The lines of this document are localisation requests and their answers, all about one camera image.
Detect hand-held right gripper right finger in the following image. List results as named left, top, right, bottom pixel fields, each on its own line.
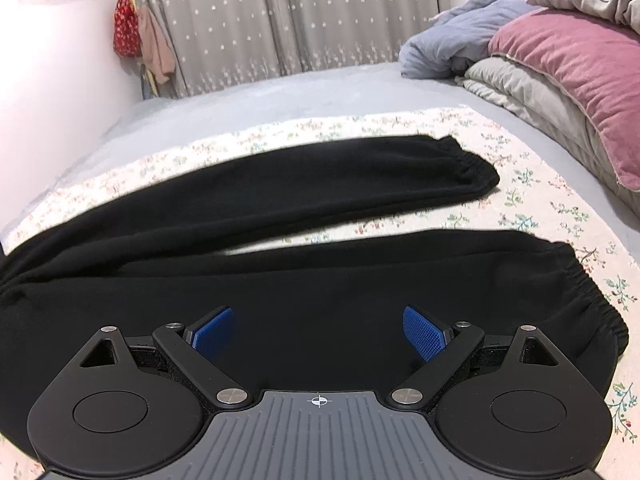
left=391, top=305, right=566, bottom=405

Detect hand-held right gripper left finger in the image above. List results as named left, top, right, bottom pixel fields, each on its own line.
left=65, top=306, right=249, bottom=407

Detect black pants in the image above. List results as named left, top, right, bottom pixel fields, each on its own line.
left=0, top=132, right=630, bottom=461

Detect floral bed sheet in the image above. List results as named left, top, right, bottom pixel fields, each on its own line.
left=0, top=104, right=640, bottom=480

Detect grey bed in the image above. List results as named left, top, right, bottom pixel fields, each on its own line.
left=0, top=61, right=626, bottom=251

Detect grey quilt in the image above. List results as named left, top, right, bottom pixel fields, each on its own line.
left=455, top=56, right=640, bottom=201

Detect pink hanging cloth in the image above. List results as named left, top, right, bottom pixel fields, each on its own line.
left=136, top=6, right=177, bottom=83

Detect blue grey blanket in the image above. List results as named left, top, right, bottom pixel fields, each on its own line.
left=399, top=0, right=551, bottom=80

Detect large pink pillow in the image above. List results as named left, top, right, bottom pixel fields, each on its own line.
left=488, top=22, right=640, bottom=191

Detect red floral bag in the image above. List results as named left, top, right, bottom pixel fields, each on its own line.
left=113, top=0, right=142, bottom=58

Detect grey star curtain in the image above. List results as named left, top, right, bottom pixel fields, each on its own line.
left=122, top=0, right=451, bottom=101

